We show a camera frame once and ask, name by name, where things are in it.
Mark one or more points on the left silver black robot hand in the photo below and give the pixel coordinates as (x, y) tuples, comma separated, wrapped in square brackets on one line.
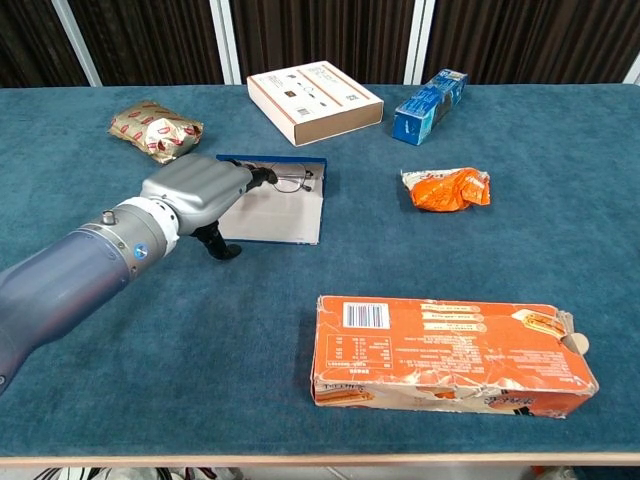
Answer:
[(200, 185)]

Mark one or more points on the black white clutter under table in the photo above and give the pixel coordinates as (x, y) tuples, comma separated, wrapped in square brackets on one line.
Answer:
[(75, 474)]

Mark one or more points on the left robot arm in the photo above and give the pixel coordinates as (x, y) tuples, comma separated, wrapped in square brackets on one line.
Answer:
[(70, 280)]

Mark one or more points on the gold foil snack packet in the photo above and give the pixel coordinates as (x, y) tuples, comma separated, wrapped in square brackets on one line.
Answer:
[(150, 132)]

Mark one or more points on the teal blue table cloth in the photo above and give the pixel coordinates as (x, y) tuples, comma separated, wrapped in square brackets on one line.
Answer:
[(150, 375)]

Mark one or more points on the dark brown pleated curtain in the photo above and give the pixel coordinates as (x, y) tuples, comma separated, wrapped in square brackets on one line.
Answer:
[(325, 30)]

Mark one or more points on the blue long carton box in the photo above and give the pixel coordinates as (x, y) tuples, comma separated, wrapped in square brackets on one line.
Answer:
[(425, 111)]

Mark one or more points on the orange crumpled snack bag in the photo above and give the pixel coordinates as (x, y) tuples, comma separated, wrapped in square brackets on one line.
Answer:
[(445, 192)]

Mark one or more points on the large worn orange carton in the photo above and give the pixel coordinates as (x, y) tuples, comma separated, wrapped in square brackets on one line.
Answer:
[(440, 350)]

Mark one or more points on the flat white cardboard box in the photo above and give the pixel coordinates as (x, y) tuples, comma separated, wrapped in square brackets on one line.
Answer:
[(310, 97)]

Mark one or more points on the black thin-framed eyeglasses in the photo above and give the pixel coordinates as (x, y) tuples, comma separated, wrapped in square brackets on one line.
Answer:
[(289, 184)]

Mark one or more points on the blue glasses case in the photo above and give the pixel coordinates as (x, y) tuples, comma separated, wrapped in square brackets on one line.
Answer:
[(280, 220)]

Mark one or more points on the white metal frame post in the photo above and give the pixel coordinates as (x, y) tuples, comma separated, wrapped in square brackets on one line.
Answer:
[(419, 40), (75, 40), (634, 72), (226, 40)]

